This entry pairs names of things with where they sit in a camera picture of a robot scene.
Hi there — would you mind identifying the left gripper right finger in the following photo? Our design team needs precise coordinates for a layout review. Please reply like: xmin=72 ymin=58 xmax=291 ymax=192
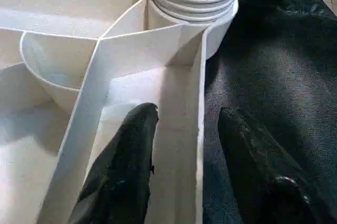
xmin=217 ymin=107 xmax=337 ymax=224

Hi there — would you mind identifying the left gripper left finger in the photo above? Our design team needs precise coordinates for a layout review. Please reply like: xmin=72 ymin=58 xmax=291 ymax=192
xmin=67 ymin=102 xmax=161 ymax=224

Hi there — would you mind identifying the white plastic table top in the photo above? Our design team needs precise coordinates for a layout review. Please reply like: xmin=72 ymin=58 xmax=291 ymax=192
xmin=0 ymin=0 xmax=240 ymax=224

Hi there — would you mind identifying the black plastic mat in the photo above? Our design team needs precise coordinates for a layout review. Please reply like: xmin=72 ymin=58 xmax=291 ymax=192
xmin=126 ymin=0 xmax=337 ymax=224

